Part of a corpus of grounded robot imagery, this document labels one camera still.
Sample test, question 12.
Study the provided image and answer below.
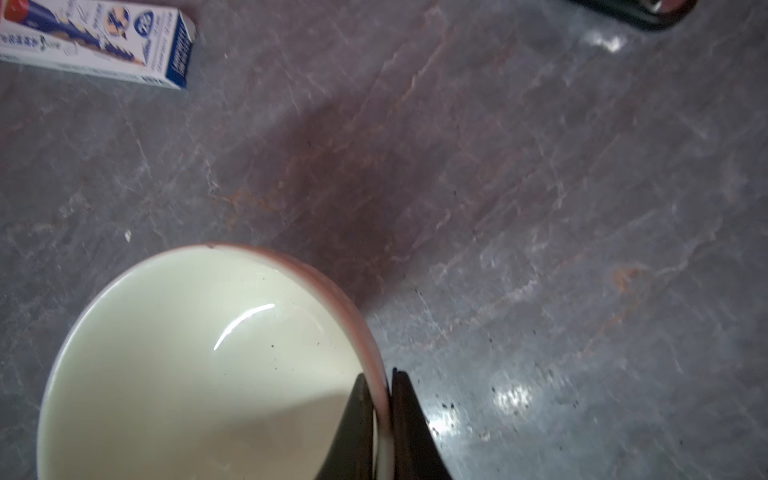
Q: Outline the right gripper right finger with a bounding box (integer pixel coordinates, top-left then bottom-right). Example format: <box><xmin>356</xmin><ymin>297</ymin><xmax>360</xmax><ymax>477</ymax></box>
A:
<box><xmin>391</xmin><ymin>369</ymin><xmax>452</xmax><ymax>480</ymax></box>

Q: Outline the black stapler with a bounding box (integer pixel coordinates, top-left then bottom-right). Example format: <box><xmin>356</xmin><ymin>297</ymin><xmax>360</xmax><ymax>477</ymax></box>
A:
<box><xmin>574</xmin><ymin>0</ymin><xmax>698</xmax><ymax>31</ymax></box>

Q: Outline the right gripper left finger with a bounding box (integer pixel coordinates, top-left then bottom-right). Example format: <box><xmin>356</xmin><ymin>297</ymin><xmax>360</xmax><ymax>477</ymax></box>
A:
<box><xmin>315</xmin><ymin>374</ymin><xmax>374</xmax><ymax>480</ymax></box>

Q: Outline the cream bowl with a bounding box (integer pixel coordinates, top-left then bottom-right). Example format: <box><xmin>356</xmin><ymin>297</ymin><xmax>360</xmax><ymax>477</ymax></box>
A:
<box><xmin>36</xmin><ymin>244</ymin><xmax>395</xmax><ymax>479</ymax></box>

